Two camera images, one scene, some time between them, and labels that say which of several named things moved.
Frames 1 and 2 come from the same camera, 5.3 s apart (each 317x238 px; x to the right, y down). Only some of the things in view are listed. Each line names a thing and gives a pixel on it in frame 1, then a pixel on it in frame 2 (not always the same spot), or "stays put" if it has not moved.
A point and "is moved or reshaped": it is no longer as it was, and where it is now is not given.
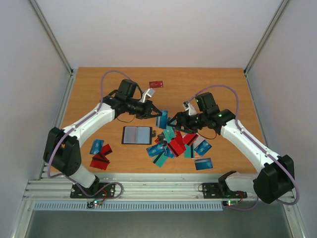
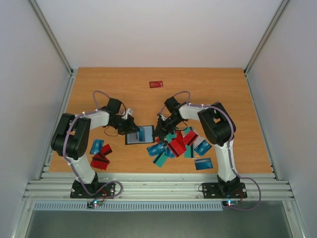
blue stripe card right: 203,163 stays put
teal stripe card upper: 189,151 stays put
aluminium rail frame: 136,187 stays put
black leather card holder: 137,135 stays put
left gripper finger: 153,108 → 133,127
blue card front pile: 161,122 is moved or reshaped
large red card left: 99,161 stays put
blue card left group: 96,147 stays put
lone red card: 155,84 stays put
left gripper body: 142,112 → 124,127
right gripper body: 183,121 → 163,124
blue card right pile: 202,148 stays put
